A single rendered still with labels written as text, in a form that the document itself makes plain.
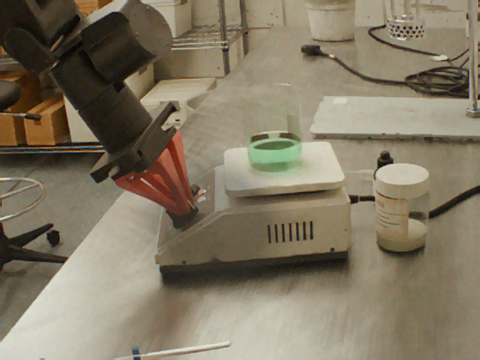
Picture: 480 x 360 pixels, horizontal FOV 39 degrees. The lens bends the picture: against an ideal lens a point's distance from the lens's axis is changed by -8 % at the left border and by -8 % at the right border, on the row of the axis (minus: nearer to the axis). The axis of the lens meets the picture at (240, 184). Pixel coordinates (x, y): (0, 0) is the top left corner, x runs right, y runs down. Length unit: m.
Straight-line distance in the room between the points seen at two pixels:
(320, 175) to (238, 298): 0.15
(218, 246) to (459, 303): 0.25
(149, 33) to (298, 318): 0.29
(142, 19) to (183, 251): 0.24
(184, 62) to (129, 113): 2.70
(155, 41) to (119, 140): 0.11
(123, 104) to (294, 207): 0.19
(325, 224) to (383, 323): 0.14
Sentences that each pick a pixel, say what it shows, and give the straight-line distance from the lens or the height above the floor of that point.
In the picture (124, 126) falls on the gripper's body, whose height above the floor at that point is 0.91.
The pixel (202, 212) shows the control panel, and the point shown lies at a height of 0.81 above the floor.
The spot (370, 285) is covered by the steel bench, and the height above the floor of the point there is 0.75.
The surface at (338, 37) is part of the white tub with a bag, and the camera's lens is 1.82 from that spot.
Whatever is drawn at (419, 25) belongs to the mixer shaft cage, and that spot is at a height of 0.92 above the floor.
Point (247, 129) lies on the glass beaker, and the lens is 0.74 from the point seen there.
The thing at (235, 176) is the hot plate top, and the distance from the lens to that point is 0.75.
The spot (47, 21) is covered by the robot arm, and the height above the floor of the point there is 1.03.
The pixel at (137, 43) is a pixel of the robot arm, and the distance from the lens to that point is 0.64.
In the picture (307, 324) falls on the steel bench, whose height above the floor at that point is 0.75.
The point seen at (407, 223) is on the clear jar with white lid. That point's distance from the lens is 0.76.
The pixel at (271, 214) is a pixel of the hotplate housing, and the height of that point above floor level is 0.81.
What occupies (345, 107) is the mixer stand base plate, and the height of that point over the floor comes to 0.76.
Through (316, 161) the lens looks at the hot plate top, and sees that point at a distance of 0.78.
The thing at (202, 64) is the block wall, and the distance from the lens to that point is 3.38.
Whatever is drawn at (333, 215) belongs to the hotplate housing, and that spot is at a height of 0.80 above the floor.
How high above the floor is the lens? 1.12
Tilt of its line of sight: 22 degrees down
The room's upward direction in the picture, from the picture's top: 5 degrees counter-clockwise
